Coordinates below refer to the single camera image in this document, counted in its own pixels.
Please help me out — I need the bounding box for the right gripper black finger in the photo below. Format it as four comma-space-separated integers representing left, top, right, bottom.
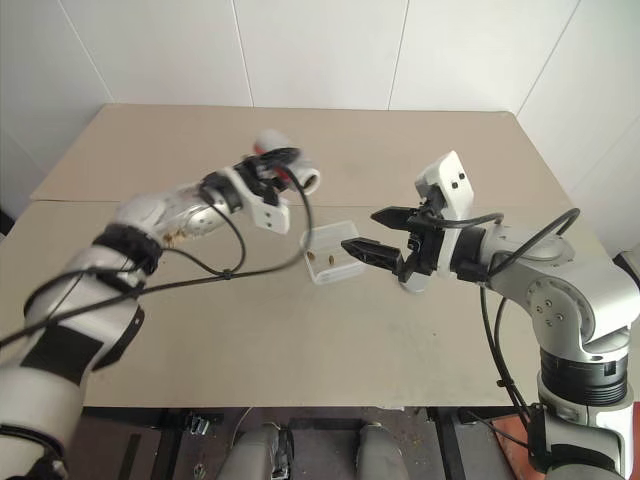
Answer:
369, 205, 417, 233
339, 238, 406, 277

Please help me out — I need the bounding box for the clear plastic box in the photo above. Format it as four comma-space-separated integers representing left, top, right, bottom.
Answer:
299, 219, 368, 288

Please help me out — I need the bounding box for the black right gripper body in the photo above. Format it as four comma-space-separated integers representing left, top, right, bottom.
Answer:
399, 198, 446, 282

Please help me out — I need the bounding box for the white cup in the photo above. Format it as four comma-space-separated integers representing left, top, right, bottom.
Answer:
251, 129, 322, 197

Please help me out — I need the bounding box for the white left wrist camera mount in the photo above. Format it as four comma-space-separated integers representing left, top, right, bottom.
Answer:
223, 166, 292, 235

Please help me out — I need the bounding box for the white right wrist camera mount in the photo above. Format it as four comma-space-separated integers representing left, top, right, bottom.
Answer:
414, 149, 476, 279

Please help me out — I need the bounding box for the grey rounded shape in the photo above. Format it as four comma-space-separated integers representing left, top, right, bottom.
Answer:
355, 421, 402, 480
233, 421, 292, 480

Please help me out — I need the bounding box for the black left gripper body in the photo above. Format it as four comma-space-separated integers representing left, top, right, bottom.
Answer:
235, 153, 282, 206

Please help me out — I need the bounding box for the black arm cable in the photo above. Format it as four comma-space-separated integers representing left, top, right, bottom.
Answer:
0, 146, 317, 347
438, 207, 582, 451

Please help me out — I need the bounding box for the white jar lid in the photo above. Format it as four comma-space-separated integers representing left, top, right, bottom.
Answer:
398, 272, 433, 297

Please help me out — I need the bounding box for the black table frame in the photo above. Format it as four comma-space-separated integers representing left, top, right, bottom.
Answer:
79, 404, 544, 480

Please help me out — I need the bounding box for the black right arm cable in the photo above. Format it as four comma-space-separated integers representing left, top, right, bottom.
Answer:
438, 207, 582, 451

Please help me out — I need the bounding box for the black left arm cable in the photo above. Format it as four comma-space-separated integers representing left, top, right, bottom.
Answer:
0, 146, 317, 347

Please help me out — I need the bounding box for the red floor mat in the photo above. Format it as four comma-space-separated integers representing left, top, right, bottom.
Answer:
485, 415, 535, 480

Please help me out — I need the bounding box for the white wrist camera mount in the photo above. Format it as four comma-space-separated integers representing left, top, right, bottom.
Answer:
414, 149, 476, 279
223, 166, 292, 235

